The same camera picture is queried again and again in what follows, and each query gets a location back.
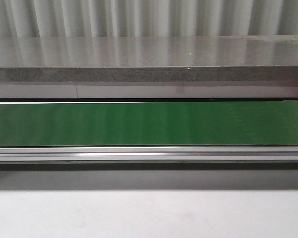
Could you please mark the green conveyor belt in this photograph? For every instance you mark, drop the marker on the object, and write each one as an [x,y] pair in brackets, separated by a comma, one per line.
[149,123]

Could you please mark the grey speckled stone counter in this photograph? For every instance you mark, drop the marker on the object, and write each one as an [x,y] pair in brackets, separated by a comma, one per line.
[149,59]

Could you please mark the white pleated curtain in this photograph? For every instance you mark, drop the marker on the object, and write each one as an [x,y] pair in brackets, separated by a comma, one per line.
[139,18]

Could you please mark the white conveyor back rail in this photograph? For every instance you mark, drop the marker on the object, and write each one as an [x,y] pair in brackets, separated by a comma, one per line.
[146,90]

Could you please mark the aluminium conveyor front rail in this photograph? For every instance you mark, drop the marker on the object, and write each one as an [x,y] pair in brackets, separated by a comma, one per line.
[147,154]

